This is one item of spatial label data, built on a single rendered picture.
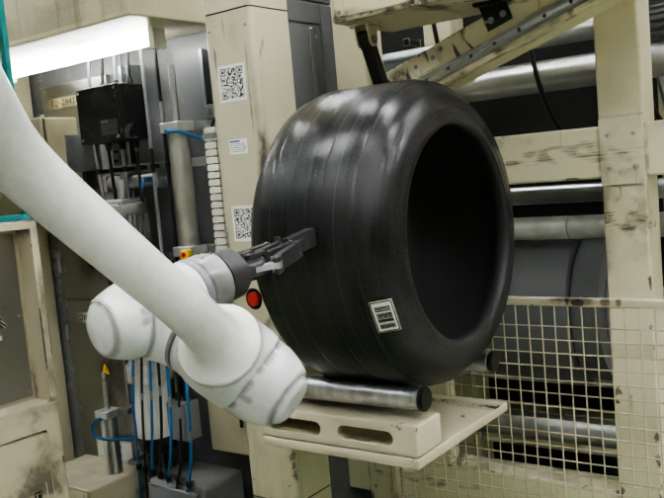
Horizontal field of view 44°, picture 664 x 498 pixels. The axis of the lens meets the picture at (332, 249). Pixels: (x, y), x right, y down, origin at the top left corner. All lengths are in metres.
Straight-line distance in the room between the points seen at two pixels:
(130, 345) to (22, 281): 0.79
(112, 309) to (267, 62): 0.83
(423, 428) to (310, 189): 0.46
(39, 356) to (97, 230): 0.98
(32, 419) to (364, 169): 0.86
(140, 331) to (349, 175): 0.48
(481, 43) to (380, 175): 0.60
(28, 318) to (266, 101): 0.66
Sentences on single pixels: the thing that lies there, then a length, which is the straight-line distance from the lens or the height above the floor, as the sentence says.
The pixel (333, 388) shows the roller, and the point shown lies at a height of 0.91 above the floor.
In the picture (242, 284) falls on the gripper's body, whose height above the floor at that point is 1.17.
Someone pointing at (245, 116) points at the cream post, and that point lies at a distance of 1.73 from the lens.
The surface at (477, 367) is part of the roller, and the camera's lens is 1.73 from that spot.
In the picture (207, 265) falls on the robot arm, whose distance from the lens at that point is 1.15.
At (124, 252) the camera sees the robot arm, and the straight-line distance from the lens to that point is 0.86.
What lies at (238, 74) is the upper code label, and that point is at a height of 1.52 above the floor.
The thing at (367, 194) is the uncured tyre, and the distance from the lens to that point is 1.34.
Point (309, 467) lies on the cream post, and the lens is 1.85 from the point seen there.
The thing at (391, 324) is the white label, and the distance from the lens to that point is 1.37.
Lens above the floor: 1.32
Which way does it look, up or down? 5 degrees down
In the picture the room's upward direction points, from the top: 5 degrees counter-clockwise
